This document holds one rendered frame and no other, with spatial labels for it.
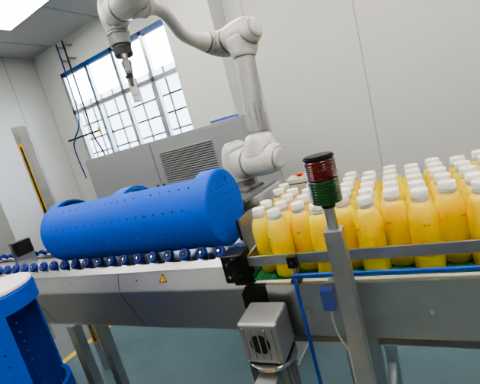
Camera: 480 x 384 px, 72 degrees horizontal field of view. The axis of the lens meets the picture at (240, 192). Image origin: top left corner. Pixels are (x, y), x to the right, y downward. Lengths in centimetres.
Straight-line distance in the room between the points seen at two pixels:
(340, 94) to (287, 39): 84
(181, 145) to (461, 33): 266
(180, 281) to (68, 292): 63
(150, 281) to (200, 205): 42
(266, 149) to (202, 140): 149
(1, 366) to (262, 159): 125
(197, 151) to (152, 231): 191
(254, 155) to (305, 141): 235
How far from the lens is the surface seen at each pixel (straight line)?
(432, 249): 91
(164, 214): 119
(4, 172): 632
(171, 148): 328
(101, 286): 157
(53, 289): 183
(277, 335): 92
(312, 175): 68
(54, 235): 164
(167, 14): 155
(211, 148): 300
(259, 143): 163
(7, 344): 141
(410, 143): 377
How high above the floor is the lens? 135
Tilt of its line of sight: 11 degrees down
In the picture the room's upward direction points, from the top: 15 degrees counter-clockwise
